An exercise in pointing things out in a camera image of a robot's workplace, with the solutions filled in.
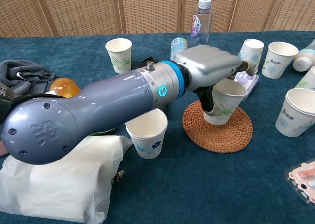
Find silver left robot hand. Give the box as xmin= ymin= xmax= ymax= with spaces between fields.
xmin=173 ymin=44 xmax=257 ymax=117

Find white paper cup green print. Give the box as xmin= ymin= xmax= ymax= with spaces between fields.
xmin=203 ymin=79 xmax=248 ymax=126

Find white paper cup blue print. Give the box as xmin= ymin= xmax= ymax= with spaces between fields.
xmin=293 ymin=66 xmax=315 ymax=92
xmin=237 ymin=38 xmax=265 ymax=74
xmin=275 ymin=88 xmax=315 ymax=138
xmin=261 ymin=41 xmax=300 ymax=80

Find round woven rattan coaster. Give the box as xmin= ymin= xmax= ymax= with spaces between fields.
xmin=182 ymin=99 xmax=254 ymax=154

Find white paper cup green leaves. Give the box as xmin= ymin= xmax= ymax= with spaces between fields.
xmin=105 ymin=38 xmax=133 ymax=75

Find white paper cup blue flower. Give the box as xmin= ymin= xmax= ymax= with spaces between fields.
xmin=125 ymin=108 xmax=169 ymax=160

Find blue drink can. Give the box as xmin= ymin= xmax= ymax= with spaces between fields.
xmin=170 ymin=36 xmax=189 ymax=61

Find clear plastic water bottle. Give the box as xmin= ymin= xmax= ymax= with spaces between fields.
xmin=189 ymin=0 xmax=213 ymax=49

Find purple clear plastic box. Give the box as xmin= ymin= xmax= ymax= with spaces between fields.
xmin=232 ymin=71 xmax=260 ymax=102

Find bamboo folding screen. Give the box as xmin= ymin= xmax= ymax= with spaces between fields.
xmin=0 ymin=0 xmax=315 ymax=38

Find white bottle blue label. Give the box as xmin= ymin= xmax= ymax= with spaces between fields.
xmin=292 ymin=37 xmax=315 ymax=73

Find blue carpet table cover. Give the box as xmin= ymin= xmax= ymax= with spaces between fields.
xmin=0 ymin=31 xmax=315 ymax=224

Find orange translucent ball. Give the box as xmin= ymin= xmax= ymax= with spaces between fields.
xmin=49 ymin=77 xmax=80 ymax=98

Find pink toothbrush blister pack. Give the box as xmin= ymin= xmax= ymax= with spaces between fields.
xmin=283 ymin=160 xmax=315 ymax=205

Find grey cloth rag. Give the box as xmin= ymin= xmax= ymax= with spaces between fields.
xmin=0 ymin=59 xmax=56 ymax=102

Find white plastic bag with tissue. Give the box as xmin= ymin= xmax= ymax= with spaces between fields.
xmin=0 ymin=134 xmax=134 ymax=224

